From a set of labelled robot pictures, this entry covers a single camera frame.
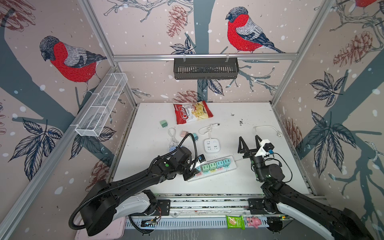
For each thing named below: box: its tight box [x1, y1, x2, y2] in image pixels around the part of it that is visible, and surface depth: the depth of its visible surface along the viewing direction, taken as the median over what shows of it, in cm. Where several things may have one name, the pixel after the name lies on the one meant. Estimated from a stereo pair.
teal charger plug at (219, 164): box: [216, 160, 224, 169], surface depth 83 cm
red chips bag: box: [173, 100, 214, 125], surface depth 112 cm
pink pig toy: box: [246, 216, 262, 229], surface depth 70 cm
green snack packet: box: [226, 215, 246, 230], surface depth 70 cm
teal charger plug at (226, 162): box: [223, 158, 231, 167], surface depth 84 cm
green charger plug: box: [201, 164, 210, 172], surface depth 81 cm
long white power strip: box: [187, 155, 237, 183], surface depth 83 cm
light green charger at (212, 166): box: [209, 162, 217, 171], surface depth 83 cm
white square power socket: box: [204, 138, 221, 152], surface depth 95 cm
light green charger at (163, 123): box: [159, 119, 168, 128], surface depth 109 cm
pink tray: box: [74, 216, 127, 240], surface depth 66 cm
